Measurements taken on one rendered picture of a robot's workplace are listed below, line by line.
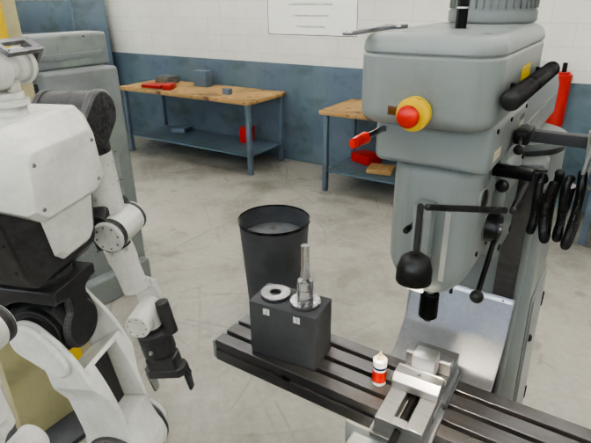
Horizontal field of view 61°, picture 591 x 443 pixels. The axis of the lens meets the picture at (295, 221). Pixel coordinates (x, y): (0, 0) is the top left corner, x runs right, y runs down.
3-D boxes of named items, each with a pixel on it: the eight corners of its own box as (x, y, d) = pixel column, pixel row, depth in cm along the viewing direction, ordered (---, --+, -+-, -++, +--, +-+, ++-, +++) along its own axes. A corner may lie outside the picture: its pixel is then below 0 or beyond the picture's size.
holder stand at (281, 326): (315, 372, 149) (315, 315, 141) (251, 351, 158) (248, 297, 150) (331, 348, 159) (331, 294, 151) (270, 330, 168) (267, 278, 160)
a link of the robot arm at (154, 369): (140, 385, 137) (126, 351, 132) (154, 361, 146) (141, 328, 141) (182, 383, 134) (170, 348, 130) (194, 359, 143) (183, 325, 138)
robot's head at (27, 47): (-30, 75, 84) (-18, 34, 80) (7, 68, 92) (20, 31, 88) (3, 97, 84) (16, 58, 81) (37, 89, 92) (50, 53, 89)
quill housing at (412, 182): (463, 307, 113) (484, 171, 100) (378, 282, 123) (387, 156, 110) (485, 271, 127) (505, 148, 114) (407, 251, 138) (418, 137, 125)
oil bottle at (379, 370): (382, 388, 142) (384, 358, 138) (368, 383, 144) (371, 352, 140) (388, 380, 145) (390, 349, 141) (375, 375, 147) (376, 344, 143)
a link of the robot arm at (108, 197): (81, 252, 118) (54, 162, 109) (109, 227, 130) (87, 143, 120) (126, 253, 116) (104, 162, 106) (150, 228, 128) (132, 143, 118)
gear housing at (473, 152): (489, 178, 96) (497, 127, 92) (372, 159, 108) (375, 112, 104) (523, 139, 122) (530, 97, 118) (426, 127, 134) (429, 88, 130)
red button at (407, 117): (415, 131, 86) (417, 107, 84) (393, 128, 88) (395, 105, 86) (422, 127, 88) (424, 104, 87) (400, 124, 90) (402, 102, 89)
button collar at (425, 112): (426, 134, 88) (429, 98, 85) (394, 129, 91) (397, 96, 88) (430, 131, 89) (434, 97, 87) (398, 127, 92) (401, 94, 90)
